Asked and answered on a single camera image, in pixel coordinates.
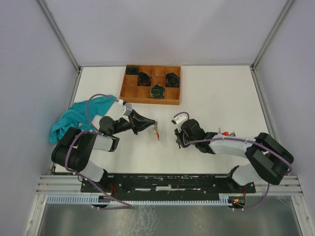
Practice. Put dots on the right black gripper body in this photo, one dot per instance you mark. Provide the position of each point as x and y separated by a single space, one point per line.
186 138

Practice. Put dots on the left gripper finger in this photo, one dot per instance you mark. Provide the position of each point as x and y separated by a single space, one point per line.
142 125
135 116

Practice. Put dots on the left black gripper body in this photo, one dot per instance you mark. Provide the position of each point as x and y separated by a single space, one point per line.
122 125

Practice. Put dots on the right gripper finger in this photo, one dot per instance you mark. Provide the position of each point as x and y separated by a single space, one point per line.
180 142
178 133

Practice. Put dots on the key with yellow tag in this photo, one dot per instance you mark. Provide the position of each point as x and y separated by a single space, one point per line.
154 131

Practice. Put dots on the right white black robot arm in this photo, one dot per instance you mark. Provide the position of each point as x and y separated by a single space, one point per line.
268 160

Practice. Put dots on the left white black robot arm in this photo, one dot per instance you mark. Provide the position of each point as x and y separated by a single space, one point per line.
73 151

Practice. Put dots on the teal cloth towel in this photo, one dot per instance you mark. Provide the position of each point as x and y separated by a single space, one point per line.
81 114

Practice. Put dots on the key with red tag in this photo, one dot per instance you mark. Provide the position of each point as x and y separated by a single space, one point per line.
223 133

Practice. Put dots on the rolled dark tie centre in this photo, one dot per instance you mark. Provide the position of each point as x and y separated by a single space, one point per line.
144 79

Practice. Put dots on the rolled dark tie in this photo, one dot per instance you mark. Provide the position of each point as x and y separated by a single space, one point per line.
144 79
132 70
172 80

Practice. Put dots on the wooden compartment tray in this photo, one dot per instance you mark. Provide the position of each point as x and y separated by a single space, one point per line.
152 84

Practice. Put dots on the rolled dark tie top left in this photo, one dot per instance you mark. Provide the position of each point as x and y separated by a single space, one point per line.
132 70

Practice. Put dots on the rolled dark tie right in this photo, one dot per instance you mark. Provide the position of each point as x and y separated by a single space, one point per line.
172 80

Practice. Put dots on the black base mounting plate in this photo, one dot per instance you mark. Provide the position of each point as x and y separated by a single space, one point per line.
172 186

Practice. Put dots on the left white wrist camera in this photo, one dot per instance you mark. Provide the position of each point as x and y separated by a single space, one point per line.
127 109

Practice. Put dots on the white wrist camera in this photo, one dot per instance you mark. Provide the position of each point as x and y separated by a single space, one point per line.
127 109
179 119

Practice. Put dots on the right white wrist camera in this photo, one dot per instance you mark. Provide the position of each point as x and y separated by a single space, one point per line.
179 119

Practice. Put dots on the grey slotted cable duct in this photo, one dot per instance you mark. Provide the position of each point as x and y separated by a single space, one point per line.
99 200

